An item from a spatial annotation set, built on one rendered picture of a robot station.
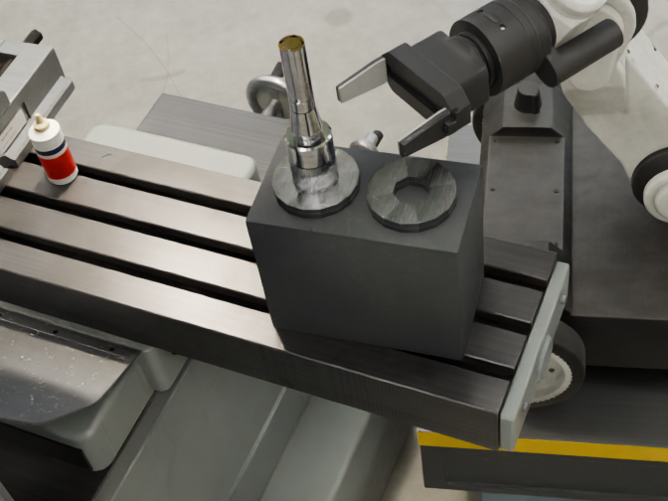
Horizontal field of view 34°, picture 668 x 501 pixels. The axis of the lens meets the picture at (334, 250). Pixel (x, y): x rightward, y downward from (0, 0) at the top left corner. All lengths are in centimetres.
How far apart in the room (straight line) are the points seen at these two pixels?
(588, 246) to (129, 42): 175
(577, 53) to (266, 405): 90
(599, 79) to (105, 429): 77
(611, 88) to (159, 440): 76
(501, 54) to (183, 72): 193
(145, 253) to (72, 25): 196
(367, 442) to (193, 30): 151
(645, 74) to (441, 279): 57
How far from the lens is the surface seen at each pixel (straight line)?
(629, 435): 176
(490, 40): 115
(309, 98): 104
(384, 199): 109
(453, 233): 107
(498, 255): 130
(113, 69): 308
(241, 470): 184
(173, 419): 153
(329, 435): 199
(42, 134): 143
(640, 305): 168
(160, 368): 141
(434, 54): 115
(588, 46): 121
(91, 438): 138
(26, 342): 142
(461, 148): 212
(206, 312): 129
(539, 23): 117
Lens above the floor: 191
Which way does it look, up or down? 50 degrees down
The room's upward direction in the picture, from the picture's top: 10 degrees counter-clockwise
